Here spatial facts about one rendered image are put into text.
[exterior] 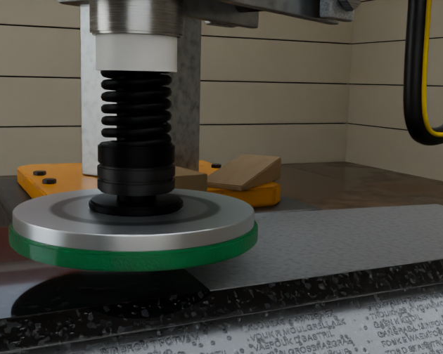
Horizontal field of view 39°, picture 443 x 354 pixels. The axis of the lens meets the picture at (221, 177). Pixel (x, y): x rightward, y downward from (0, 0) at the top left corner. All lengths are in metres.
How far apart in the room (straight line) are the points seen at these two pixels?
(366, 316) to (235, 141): 6.93
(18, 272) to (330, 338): 0.28
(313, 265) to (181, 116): 0.83
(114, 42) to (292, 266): 0.26
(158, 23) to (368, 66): 7.53
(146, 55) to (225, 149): 6.91
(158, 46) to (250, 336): 0.25
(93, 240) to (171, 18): 0.19
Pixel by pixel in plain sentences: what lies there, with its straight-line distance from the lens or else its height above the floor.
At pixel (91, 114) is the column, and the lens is 1.41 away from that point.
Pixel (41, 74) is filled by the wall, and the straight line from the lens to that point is 6.74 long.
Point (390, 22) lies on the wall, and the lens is 7.78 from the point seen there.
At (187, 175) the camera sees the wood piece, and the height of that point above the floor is 0.83.
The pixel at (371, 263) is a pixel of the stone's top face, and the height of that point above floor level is 0.82.
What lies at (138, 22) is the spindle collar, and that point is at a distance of 0.53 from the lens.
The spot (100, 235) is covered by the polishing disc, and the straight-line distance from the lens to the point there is 0.48.
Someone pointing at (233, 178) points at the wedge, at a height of 0.80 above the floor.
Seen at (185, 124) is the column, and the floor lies 0.90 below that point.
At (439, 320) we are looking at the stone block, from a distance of 0.63.
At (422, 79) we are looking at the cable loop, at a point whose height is 1.00.
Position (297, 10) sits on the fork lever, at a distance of 0.65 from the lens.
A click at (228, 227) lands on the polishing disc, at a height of 0.88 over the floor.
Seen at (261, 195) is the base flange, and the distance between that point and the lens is 1.30.
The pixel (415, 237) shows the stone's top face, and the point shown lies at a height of 0.82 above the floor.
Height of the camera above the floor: 0.99
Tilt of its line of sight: 9 degrees down
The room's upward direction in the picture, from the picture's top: 1 degrees clockwise
